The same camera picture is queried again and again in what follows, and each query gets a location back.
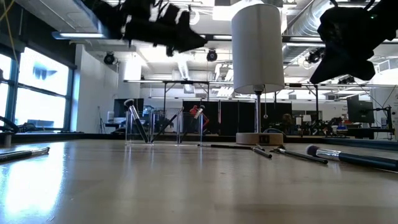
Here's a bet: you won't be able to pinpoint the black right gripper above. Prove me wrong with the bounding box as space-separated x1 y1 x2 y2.
309 6 387 85

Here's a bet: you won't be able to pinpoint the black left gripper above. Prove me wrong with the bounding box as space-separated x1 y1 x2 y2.
122 0 208 54

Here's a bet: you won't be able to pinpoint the large blue handle powder brush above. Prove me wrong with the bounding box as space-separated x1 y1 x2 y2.
305 144 398 172

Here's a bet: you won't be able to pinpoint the thin dark silver-tipped brush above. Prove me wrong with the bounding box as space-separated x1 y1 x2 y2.
269 146 329 165

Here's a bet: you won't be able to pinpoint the large fluffy head makeup brush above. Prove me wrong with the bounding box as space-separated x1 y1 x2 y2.
123 98 150 144

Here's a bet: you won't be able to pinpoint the grey cosmetic pencil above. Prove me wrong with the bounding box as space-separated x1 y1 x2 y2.
251 147 273 159

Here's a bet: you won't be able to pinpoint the black ceiling spotlight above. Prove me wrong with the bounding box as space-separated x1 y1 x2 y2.
305 47 326 65
206 48 219 63
103 51 117 66

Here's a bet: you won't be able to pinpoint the black computer monitor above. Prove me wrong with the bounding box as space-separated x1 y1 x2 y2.
346 94 375 124

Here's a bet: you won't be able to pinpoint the white shade table lamp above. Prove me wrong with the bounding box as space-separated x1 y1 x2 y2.
231 0 285 146

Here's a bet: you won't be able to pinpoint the person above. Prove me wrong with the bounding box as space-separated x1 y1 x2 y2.
281 113 295 129

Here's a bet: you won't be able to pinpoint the red desk lamp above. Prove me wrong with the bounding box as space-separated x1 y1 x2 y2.
189 105 210 128

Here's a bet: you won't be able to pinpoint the black partition panels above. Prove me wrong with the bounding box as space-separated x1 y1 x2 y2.
182 100 293 136

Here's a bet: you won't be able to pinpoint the dark wide monitor screen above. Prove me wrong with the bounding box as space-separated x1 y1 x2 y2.
113 98 145 119

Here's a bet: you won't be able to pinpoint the long ceiling light strip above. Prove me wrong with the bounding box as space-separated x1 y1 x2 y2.
52 30 125 40

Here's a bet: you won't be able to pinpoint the clear acrylic organizer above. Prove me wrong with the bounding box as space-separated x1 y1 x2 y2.
124 110 205 146

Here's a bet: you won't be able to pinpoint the long thin black brush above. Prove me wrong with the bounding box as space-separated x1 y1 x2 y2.
197 143 266 152

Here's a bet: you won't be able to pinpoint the large window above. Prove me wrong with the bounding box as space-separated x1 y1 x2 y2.
0 46 75 132

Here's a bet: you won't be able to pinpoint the black makeup brush silver ferrule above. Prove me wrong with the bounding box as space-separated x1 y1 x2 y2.
0 146 50 163

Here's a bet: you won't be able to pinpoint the white coiled cable ring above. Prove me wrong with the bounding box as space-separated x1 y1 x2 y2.
188 10 201 26

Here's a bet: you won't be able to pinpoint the black metal frame rig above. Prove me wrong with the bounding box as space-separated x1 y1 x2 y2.
160 80 211 125

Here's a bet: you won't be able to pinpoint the silver ventilation duct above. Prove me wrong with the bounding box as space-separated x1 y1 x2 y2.
282 0 333 65

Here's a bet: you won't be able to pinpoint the yellow cable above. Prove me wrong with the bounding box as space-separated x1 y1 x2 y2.
0 0 19 65

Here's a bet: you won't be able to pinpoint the grey short post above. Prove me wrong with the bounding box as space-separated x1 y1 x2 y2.
3 130 13 149

